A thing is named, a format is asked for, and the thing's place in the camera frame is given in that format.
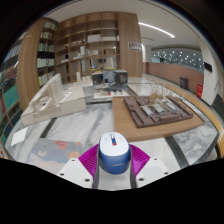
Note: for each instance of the flat white site model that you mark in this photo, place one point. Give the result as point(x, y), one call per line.
point(110, 93)

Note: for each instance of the white paper sheet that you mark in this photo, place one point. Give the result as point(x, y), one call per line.
point(19, 136)

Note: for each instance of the brown architectural model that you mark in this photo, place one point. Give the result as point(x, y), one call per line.
point(156, 111)

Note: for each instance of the dark bookshelf with coloured books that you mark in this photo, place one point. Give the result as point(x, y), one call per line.
point(8, 86)

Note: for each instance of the group of small ceiling lights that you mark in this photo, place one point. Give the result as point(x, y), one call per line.
point(180, 56)

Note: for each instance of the long ceiling light strip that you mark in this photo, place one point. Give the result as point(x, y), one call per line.
point(156, 29)

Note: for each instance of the black bin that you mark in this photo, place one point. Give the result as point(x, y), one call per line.
point(184, 83)

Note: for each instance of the white architectural model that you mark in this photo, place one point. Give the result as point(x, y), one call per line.
point(53, 103)

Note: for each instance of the dark grey building model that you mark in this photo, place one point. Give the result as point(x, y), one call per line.
point(110, 76)

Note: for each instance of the wooden shelf unit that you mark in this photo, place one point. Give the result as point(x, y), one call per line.
point(100, 40)

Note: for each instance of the white and blue computer mouse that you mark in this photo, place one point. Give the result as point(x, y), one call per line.
point(114, 155)

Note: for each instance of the grey floral print mouse pad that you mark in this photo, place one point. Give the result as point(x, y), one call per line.
point(53, 154)

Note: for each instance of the black wall screen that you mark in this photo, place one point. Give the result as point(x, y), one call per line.
point(208, 66)

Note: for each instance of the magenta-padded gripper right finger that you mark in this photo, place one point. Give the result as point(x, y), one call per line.
point(149, 168)

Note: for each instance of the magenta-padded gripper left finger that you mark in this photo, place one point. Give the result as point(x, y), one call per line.
point(77, 170)

